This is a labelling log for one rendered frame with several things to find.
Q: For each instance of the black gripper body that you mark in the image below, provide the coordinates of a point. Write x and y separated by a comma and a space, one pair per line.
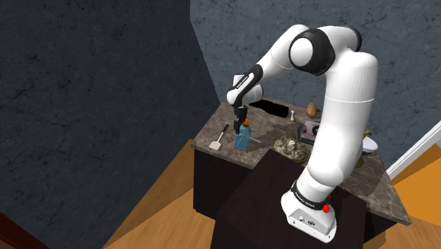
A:
240, 112

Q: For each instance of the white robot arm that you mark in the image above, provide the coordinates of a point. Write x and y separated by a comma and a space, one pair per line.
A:
348, 113

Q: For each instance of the blue bottle with orange cap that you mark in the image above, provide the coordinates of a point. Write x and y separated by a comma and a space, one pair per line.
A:
242, 138

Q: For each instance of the thin silver utensil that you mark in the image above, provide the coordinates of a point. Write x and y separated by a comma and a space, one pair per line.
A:
255, 139

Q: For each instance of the black sink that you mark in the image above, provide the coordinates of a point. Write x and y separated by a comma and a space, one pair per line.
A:
272, 107

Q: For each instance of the small white shaker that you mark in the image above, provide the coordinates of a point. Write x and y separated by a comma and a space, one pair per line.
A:
292, 116

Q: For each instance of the mottled grey lumpy object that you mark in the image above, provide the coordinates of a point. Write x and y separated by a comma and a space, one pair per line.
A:
292, 150

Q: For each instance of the grey small appliance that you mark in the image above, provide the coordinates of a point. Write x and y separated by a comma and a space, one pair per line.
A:
307, 133

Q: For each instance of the brown potato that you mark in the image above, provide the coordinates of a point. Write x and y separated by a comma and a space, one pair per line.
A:
311, 110

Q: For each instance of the dark kitchen cabinet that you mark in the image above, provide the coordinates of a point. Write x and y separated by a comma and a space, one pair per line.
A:
212, 182

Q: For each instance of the dark robot stand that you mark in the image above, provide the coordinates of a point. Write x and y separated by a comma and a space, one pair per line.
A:
255, 213

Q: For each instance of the white bowl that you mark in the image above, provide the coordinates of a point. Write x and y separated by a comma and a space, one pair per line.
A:
369, 145

